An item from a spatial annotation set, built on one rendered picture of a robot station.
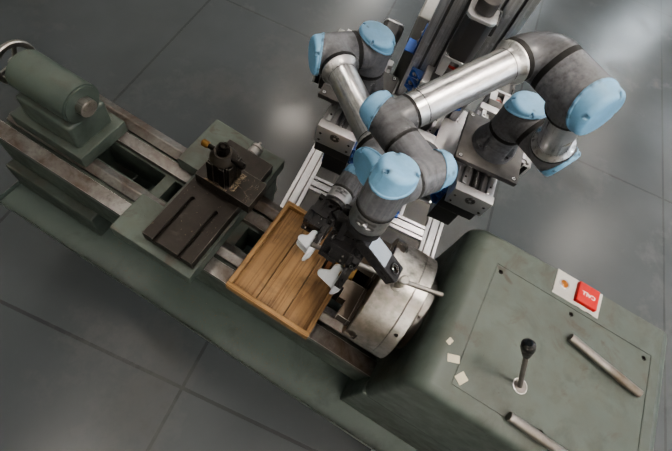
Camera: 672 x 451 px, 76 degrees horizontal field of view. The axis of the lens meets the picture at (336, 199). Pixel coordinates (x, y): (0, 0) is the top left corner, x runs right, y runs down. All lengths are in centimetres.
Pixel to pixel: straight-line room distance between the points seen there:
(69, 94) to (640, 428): 173
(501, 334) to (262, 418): 136
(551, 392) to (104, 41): 306
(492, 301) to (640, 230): 251
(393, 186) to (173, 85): 246
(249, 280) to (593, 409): 98
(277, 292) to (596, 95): 100
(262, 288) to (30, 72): 94
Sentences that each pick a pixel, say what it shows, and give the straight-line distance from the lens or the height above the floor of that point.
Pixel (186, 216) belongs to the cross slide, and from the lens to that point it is 142.
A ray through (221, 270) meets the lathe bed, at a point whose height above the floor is 87.
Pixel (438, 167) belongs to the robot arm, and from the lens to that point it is 79.
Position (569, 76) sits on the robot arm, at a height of 171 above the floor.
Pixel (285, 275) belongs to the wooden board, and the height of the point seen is 88.
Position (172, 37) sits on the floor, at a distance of 332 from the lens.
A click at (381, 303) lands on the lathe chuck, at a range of 112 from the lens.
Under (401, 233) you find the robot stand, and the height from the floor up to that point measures 21.
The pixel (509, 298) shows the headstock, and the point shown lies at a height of 126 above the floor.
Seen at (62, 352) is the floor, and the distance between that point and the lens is 241.
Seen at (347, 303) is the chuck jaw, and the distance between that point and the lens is 121.
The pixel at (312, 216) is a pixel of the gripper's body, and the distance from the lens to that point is 127.
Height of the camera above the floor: 225
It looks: 60 degrees down
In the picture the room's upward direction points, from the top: 23 degrees clockwise
